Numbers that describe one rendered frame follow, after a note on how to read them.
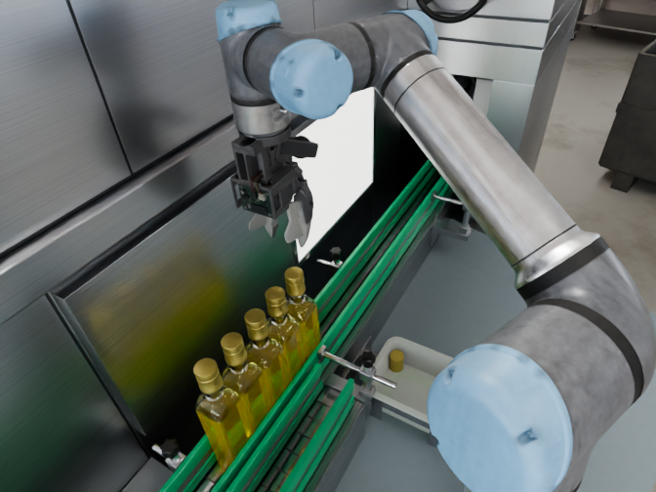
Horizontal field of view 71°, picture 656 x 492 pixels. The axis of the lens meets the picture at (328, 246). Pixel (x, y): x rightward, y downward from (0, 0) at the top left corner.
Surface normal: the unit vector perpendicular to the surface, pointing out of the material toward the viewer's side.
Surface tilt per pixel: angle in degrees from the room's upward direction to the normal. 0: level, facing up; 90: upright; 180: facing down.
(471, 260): 0
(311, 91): 90
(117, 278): 90
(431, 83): 37
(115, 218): 90
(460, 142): 51
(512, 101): 90
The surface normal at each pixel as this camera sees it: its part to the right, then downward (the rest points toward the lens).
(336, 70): 0.58, 0.49
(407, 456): -0.05, -0.77
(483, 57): -0.51, 0.57
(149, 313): 0.86, 0.29
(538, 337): -0.16, -0.87
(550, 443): 0.36, -0.16
